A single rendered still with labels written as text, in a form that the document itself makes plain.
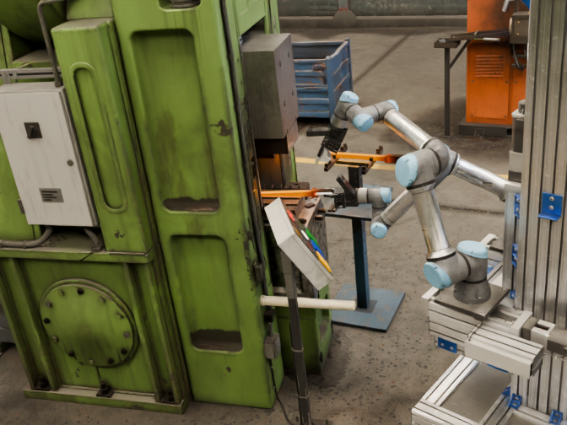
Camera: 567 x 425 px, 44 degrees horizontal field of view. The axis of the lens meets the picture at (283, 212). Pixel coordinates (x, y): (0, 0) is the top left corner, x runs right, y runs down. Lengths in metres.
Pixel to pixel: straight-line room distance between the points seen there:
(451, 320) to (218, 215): 1.09
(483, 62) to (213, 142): 3.99
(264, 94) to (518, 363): 1.51
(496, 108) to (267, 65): 3.91
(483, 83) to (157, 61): 4.14
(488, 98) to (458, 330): 3.91
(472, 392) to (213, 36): 1.96
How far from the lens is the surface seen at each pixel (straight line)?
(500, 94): 6.66
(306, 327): 3.68
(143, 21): 2.93
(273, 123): 3.14
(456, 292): 2.94
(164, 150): 3.14
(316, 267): 2.79
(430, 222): 2.74
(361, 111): 2.98
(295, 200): 3.43
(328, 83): 7.01
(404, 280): 4.57
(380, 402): 3.69
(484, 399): 3.41
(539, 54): 2.62
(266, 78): 3.08
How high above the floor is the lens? 2.49
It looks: 27 degrees down
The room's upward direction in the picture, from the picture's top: 7 degrees counter-clockwise
